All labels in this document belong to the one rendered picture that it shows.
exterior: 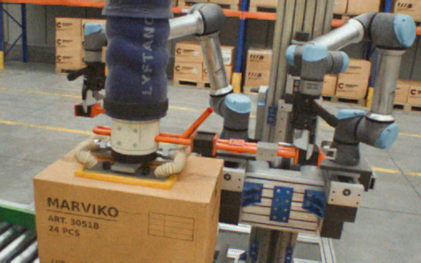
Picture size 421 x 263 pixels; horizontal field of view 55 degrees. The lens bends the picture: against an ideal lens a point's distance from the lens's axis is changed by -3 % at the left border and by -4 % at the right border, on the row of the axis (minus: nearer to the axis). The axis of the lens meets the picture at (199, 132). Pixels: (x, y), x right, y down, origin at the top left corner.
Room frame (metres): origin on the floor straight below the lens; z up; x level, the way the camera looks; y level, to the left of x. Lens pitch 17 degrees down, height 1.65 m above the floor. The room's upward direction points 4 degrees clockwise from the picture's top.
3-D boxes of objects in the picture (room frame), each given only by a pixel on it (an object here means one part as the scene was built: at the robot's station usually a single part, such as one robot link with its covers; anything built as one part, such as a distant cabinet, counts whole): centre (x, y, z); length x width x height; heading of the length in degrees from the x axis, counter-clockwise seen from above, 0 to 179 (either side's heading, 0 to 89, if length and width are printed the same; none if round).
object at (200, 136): (1.36, -0.02, 1.19); 0.10 x 0.08 x 0.06; 171
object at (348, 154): (1.73, -0.65, 1.09); 0.15 x 0.15 x 0.10
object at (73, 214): (1.40, 0.22, 0.86); 0.60 x 0.40 x 0.40; 82
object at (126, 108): (1.40, 0.23, 1.31); 0.23 x 0.23 x 0.04
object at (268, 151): (1.33, -0.23, 1.19); 0.07 x 0.07 x 0.04; 81
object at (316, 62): (1.32, -0.35, 1.50); 0.09 x 0.08 x 0.11; 129
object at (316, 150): (1.30, -0.36, 1.20); 0.08 x 0.07 x 0.05; 81
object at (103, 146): (1.40, 0.23, 1.13); 0.34 x 0.25 x 0.06; 81
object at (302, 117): (1.32, -0.34, 1.34); 0.09 x 0.08 x 0.12; 82
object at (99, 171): (1.30, 0.24, 1.09); 0.34 x 0.10 x 0.05; 81
